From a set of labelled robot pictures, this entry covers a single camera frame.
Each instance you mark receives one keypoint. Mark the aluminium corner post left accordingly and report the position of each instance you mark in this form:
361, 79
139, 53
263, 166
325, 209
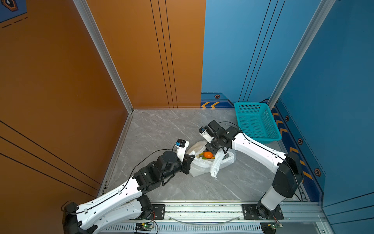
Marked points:
91, 25

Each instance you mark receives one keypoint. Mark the green circuit board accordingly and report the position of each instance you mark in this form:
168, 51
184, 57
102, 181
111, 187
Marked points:
144, 228
274, 226

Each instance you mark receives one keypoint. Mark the aluminium corner post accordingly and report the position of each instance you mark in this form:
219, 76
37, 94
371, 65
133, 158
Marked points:
91, 25
312, 29

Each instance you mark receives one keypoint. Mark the aluminium corner post right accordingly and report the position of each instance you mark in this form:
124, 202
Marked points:
312, 29

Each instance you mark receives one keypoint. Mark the green circuit board right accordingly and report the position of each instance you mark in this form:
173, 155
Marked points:
274, 226

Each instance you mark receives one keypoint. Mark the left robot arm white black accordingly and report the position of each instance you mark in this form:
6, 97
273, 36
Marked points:
126, 202

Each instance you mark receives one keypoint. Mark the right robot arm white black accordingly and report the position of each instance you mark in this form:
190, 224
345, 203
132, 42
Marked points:
286, 167

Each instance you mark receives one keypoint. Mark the orange tangerine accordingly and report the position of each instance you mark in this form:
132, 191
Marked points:
208, 155

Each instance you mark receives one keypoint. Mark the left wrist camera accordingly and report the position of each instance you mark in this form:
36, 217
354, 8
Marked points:
181, 147

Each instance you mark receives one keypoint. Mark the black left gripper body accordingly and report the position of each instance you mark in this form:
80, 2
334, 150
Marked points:
185, 164

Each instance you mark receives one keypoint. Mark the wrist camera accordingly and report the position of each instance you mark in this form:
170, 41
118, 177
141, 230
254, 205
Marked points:
181, 147
210, 131

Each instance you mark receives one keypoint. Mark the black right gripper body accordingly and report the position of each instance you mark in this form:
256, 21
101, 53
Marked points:
214, 146

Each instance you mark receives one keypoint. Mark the white plastic bag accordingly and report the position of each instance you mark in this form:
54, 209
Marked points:
202, 165

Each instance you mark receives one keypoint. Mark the teal plastic basket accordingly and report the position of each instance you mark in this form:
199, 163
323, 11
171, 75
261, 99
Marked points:
256, 120

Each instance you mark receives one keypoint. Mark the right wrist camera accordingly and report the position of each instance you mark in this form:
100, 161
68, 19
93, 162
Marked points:
210, 131

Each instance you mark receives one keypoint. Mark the green circuit board left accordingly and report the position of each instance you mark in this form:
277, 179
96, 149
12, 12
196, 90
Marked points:
144, 228

